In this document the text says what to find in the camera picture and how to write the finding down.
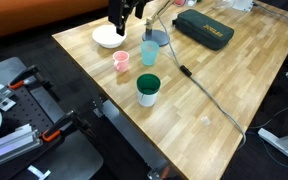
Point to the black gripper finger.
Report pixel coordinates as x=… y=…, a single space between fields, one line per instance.
x=139 y=10
x=120 y=15

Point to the white mug green interior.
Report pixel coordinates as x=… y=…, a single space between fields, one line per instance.
x=147 y=98

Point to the white bowl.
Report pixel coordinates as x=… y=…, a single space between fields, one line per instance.
x=104 y=40

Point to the pink plastic mug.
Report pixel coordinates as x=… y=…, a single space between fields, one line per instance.
x=122 y=61

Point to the wooden desk lamp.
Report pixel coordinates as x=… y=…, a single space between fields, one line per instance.
x=155 y=37

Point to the teal translucent cup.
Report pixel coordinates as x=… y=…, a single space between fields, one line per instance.
x=149 y=55

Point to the dark green zipper case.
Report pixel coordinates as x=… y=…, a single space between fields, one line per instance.
x=200 y=30

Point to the transparent plastic container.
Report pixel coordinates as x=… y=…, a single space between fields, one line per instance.
x=223 y=4

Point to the large brown cardboard box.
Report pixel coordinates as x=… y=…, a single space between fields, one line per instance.
x=34 y=13

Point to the black orange clamp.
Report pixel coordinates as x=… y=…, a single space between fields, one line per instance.
x=25 y=74
x=62 y=123

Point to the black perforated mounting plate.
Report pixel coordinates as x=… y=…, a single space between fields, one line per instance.
x=34 y=110

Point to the small clear plastic piece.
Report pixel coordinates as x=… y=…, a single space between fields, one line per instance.
x=205 y=120

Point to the grey metal table frame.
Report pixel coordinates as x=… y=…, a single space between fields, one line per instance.
x=127 y=133

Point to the aluminium extrusion rail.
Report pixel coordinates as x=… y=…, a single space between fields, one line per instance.
x=2 y=101
x=10 y=143

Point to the small white bracket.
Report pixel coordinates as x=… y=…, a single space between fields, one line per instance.
x=39 y=172

